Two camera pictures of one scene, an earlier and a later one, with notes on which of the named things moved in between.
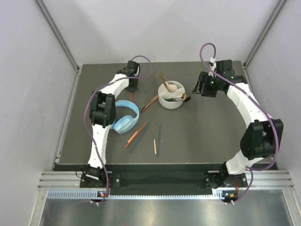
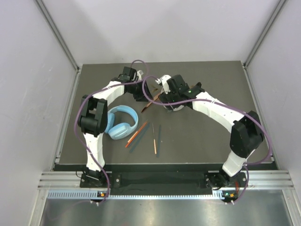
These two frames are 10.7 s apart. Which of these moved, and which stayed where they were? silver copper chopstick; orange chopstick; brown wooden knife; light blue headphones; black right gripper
Moved: light blue headphones; black right gripper
Stayed: silver copper chopstick; brown wooden knife; orange chopstick
